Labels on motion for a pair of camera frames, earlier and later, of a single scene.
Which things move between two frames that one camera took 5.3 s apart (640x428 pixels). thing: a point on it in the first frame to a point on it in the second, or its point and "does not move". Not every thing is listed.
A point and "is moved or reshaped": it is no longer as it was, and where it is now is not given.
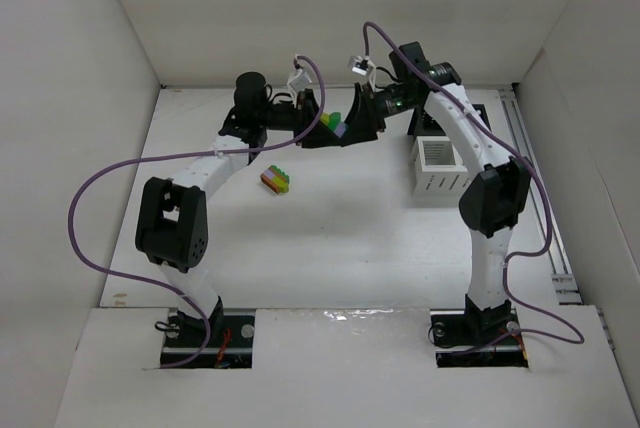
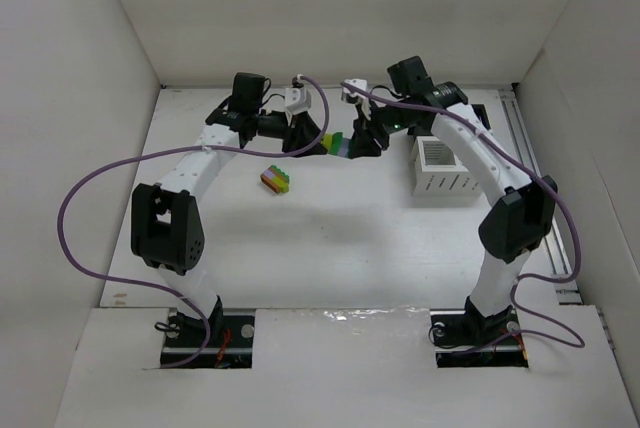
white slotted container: x=437 y=167 does not move
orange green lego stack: x=275 y=179 does not move
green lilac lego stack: x=333 y=121 is moved or reshaped
